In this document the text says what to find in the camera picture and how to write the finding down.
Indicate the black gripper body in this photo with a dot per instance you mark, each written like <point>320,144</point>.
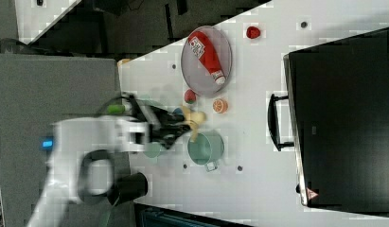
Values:
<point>160,134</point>

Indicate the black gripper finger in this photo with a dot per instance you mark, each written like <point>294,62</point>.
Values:
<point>176,132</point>
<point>176,118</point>

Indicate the peeled toy banana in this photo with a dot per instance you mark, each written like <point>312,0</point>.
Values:
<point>194,120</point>

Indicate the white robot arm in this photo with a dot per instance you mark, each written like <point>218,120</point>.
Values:
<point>81,166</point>

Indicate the black toaster oven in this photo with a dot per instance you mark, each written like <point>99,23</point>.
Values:
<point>338,94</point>

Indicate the blue cup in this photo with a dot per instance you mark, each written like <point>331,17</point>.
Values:
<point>178,111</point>

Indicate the red toy strawberry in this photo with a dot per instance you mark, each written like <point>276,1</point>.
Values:
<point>190,97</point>

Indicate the grey round plate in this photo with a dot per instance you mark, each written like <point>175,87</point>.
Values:
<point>194,74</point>

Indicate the orange slice toy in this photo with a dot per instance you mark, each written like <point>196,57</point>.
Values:
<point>220,106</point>

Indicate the green marker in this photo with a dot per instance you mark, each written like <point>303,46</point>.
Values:
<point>116,109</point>

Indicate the black cylinder cup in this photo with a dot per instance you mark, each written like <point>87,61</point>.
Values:
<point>128,188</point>

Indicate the red ketchup bottle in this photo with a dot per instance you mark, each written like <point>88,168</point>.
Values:
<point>205,52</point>

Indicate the red toy raspberry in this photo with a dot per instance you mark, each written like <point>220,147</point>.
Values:
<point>253,32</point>

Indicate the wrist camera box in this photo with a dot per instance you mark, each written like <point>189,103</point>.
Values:
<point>143,111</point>

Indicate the green mug with handle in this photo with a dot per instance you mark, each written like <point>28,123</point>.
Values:
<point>206,150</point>

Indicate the black oven door handle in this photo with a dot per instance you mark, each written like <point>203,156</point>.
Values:
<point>273,123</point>

